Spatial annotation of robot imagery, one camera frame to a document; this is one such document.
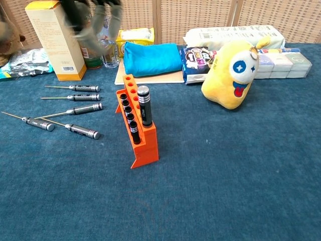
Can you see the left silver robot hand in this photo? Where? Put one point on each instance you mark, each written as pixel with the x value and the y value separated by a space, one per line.
pixel 92 22

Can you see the black silver precision screwdriver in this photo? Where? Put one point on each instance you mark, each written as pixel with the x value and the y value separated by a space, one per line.
pixel 82 131
pixel 85 97
pixel 37 123
pixel 85 88
pixel 145 108
pixel 85 109

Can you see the orange screwdriver holder rack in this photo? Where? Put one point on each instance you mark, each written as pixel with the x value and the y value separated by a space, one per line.
pixel 148 148

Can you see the green tea bottle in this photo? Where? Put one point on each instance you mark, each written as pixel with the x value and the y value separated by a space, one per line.
pixel 91 61

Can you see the clear water bottle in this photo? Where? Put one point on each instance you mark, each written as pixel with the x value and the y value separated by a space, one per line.
pixel 110 60

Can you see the yellow snack bag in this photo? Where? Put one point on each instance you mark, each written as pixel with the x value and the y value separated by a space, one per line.
pixel 135 35

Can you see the tall cream yellow carton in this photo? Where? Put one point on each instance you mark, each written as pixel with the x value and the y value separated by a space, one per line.
pixel 55 50

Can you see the blue folded cloth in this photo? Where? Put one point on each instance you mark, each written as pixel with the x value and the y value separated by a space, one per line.
pixel 153 59

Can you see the silver foil packet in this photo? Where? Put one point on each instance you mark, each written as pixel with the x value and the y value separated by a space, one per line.
pixel 27 61

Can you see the black socket with silver rings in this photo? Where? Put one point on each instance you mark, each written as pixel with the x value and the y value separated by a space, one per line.
pixel 128 110
pixel 130 117
pixel 125 103
pixel 123 97
pixel 135 133

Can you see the beige flat board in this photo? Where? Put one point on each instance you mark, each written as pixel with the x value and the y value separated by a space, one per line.
pixel 155 79

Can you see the brown capybara plush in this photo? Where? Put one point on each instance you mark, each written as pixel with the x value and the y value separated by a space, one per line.
pixel 8 40

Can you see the wicker folding screen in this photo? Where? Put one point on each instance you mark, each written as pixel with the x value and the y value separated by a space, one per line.
pixel 190 15

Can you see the teal wet wipes pack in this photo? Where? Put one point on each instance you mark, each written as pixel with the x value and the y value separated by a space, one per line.
pixel 5 74

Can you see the dark purple pad pack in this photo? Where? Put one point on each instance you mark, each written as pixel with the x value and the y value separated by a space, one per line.
pixel 195 61

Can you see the large white tissue package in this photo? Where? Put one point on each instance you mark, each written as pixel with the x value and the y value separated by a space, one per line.
pixel 225 35

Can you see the yellow plush toy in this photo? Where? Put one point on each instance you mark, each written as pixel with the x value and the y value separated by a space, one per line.
pixel 225 82

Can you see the plastic food wrap box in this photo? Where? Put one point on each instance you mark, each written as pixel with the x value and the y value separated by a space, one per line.
pixel 281 50

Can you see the pastel pocket tissue multipack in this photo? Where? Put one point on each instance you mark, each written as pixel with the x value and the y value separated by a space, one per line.
pixel 283 65

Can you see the blue felt table cover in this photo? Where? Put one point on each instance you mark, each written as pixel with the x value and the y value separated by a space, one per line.
pixel 200 188

